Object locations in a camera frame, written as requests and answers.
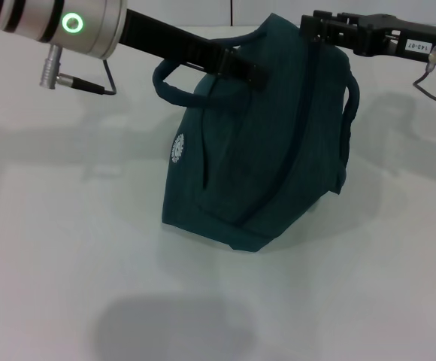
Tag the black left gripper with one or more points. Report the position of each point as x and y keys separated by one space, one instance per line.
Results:
x=173 y=39

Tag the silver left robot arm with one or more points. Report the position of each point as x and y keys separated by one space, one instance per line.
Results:
x=52 y=22

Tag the dark teal lunch bag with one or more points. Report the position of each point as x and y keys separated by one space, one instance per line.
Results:
x=263 y=158

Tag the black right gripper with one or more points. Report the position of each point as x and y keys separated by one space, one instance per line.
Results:
x=406 y=37

